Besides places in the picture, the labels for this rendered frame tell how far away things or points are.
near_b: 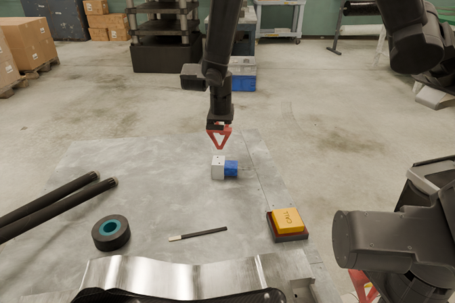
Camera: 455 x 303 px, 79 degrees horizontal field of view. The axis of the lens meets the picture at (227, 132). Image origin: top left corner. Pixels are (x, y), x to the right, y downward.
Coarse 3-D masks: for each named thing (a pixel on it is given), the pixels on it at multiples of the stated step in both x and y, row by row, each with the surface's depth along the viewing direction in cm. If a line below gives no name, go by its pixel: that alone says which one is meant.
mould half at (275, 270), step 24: (96, 264) 44; (120, 264) 44; (144, 264) 46; (168, 264) 48; (216, 264) 50; (240, 264) 50; (264, 264) 49; (288, 264) 49; (120, 288) 41; (144, 288) 43; (168, 288) 44; (192, 288) 46; (216, 288) 46; (240, 288) 46; (264, 288) 46; (288, 288) 46
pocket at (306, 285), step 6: (294, 282) 47; (300, 282) 47; (306, 282) 48; (312, 282) 47; (294, 288) 48; (300, 288) 48; (306, 288) 48; (312, 288) 47; (300, 294) 47; (306, 294) 47; (312, 294) 47; (318, 294) 46; (300, 300) 46; (306, 300) 46; (312, 300) 46; (318, 300) 45
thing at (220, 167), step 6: (216, 156) 84; (222, 156) 84; (216, 162) 82; (222, 162) 82; (228, 162) 84; (234, 162) 84; (216, 168) 81; (222, 168) 81; (228, 168) 82; (234, 168) 81; (240, 168) 83; (246, 168) 83; (252, 168) 83; (216, 174) 83; (222, 174) 82; (228, 174) 83; (234, 174) 83
